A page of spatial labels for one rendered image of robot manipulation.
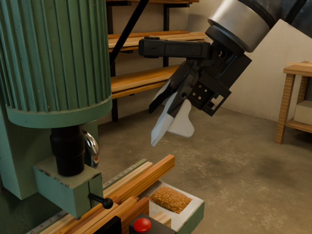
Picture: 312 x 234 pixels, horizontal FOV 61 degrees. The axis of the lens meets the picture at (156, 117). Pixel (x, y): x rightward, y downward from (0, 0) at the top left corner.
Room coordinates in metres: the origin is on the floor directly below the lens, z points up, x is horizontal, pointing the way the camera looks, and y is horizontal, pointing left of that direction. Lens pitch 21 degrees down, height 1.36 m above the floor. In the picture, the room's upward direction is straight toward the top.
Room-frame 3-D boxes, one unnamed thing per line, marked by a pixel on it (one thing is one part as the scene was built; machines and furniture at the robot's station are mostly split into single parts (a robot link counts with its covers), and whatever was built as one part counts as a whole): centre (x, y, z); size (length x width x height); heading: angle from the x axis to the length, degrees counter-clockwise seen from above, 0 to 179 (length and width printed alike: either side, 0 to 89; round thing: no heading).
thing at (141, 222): (0.36, 0.02, 1.02); 0.03 x 0.03 x 0.01
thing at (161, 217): (0.46, -0.01, 0.92); 0.04 x 0.03 x 0.04; 133
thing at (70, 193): (0.46, 0.18, 1.03); 0.14 x 0.07 x 0.09; 53
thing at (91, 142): (0.63, 0.20, 1.02); 0.12 x 0.03 x 0.12; 53
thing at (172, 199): (0.58, -0.04, 0.91); 0.10 x 0.07 x 0.02; 53
